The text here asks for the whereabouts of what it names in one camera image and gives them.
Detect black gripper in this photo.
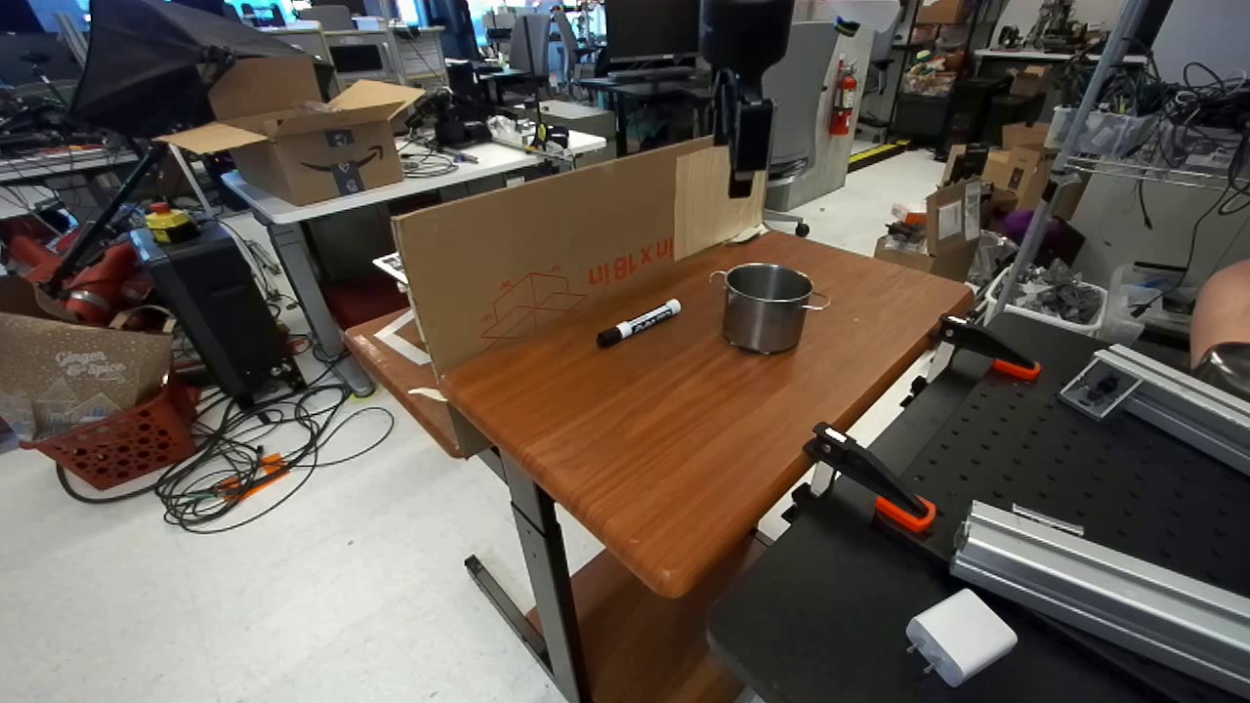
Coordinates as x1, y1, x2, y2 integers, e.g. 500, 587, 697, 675
697, 0, 795, 203

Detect black perforated base board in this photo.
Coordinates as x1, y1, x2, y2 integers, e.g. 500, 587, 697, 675
707, 310, 1250, 703

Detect red fire extinguisher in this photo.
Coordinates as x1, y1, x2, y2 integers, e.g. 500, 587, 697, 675
825, 58, 863, 142

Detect white grey desk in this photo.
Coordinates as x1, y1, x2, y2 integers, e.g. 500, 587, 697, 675
213, 125, 615, 370

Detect silver steel pot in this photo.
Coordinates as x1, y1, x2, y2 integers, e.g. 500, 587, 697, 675
712, 259, 826, 360

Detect brown paper bag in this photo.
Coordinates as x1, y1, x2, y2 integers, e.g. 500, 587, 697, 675
0, 310, 174, 447

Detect grey metal table leg frame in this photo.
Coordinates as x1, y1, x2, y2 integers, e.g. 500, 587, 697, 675
459, 447, 599, 703

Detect white plastic bin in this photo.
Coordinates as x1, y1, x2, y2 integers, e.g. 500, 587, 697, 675
987, 267, 1112, 341

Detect black cabinet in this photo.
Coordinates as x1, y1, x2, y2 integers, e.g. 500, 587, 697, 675
127, 220, 294, 408

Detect orange power strip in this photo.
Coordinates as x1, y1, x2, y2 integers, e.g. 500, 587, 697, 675
209, 447, 294, 504

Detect brown cardboard panel red print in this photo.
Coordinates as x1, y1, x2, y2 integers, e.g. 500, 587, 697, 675
386, 133, 772, 384

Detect yellow red emergency stop button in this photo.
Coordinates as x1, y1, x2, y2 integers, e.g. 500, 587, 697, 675
136, 201, 199, 252

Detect red plastic basket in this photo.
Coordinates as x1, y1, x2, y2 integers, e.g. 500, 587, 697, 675
24, 384, 207, 495

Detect black tripod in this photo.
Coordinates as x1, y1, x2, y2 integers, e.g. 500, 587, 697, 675
50, 133, 220, 297

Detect black orange spring clamp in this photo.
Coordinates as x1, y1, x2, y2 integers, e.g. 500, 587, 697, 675
937, 311, 1045, 387
802, 422, 941, 538

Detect black floor cables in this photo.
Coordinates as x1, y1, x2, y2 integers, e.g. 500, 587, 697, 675
50, 374, 399, 538

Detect black photo umbrella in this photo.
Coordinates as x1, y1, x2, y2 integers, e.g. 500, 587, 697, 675
61, 0, 303, 142

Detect black monitor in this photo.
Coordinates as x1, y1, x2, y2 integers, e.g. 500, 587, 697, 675
601, 0, 707, 64

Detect grey metal pole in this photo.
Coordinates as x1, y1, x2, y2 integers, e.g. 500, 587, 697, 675
992, 0, 1156, 328

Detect open cardboard box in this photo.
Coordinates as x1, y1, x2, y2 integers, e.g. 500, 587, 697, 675
151, 52, 431, 209

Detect silver aluminium extrusion bar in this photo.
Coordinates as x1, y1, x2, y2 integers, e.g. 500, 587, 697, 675
950, 502, 1250, 699
1056, 341, 1250, 482

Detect bare person forearm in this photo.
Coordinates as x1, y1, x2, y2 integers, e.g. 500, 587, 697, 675
1187, 255, 1250, 400

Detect red machine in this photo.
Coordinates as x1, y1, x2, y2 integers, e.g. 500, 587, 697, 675
2, 220, 161, 328

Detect stacked cardboard boxes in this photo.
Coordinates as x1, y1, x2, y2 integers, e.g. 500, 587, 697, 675
941, 121, 1085, 284

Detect white power adapter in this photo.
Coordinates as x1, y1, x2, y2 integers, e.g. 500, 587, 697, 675
901, 587, 1024, 693

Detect black white dry-erase marker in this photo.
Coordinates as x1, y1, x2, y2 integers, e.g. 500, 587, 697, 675
592, 297, 683, 352

